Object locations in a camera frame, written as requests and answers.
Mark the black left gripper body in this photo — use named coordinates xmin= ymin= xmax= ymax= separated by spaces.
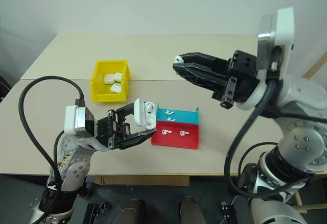
xmin=96 ymin=109 xmax=131 ymax=151

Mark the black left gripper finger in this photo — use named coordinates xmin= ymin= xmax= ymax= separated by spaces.
xmin=118 ymin=128 xmax=157 ymax=151
xmin=115 ymin=103 xmax=136 ymax=116

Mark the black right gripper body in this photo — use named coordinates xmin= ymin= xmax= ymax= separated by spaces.
xmin=212 ymin=49 xmax=261 ymax=110

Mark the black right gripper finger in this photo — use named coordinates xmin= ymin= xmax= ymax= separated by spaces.
xmin=176 ymin=52 xmax=231 ymax=69
xmin=172 ymin=63 xmax=229 ymax=98

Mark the yellow plastic bin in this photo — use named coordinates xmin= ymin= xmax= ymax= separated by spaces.
xmin=89 ymin=59 xmax=131 ymax=103

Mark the brown panel under table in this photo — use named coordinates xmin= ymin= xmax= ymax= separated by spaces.
xmin=95 ymin=175 xmax=191 ymax=187

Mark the blue plastic tray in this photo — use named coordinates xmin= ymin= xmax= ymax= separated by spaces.
xmin=155 ymin=103 xmax=201 ymax=126

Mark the red plastic tray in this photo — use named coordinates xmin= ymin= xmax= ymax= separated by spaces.
xmin=150 ymin=120 xmax=201 ymax=151

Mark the dark brown rounded shape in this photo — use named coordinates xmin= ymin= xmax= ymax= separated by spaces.
xmin=180 ymin=196 xmax=205 ymax=224
xmin=118 ymin=199 xmax=143 ymax=224

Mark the light wooden beam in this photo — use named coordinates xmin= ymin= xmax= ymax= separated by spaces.
xmin=302 ymin=55 xmax=327 ymax=80

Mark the dark object beside table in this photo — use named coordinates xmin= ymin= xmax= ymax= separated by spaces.
xmin=0 ymin=75 xmax=12 ymax=104

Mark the light wooden stand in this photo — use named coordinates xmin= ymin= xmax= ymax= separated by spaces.
xmin=293 ymin=189 xmax=309 ymax=213

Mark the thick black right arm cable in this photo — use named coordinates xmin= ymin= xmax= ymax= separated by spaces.
xmin=224 ymin=80 xmax=311 ymax=197

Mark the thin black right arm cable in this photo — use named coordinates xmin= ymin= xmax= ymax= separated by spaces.
xmin=238 ymin=142 xmax=278 ymax=184

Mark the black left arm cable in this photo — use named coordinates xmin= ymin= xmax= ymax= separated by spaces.
xmin=18 ymin=76 xmax=85 ymax=220

